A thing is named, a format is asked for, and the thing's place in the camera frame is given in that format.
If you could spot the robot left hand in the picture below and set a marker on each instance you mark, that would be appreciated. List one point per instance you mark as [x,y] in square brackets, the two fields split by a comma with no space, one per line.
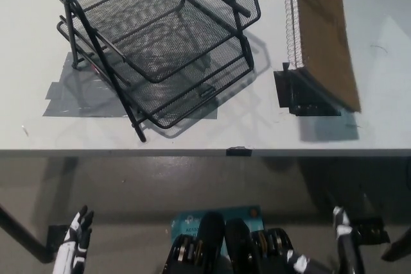
[74,238]

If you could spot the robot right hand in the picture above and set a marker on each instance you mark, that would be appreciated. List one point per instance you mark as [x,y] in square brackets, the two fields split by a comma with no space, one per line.
[343,235]

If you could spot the brown spiral notebook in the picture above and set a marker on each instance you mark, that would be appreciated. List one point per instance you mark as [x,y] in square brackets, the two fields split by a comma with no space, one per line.
[324,39]

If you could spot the black mesh file tray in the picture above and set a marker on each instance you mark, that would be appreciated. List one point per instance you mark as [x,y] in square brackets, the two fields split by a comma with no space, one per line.
[160,46]

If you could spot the black table leg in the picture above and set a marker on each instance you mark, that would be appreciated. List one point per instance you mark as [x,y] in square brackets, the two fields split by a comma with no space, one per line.
[25,235]

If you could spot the dark furniture leg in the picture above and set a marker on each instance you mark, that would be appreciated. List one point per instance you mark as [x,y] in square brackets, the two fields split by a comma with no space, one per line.
[398,246]

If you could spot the teal router box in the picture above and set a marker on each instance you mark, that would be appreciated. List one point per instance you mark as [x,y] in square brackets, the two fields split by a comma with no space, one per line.
[189,222]

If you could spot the large black tape patch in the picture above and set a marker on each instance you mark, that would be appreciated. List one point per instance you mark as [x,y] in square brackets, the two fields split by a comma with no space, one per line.
[298,97]

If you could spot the grey tape patch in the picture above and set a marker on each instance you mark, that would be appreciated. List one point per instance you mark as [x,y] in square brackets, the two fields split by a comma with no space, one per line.
[80,100]

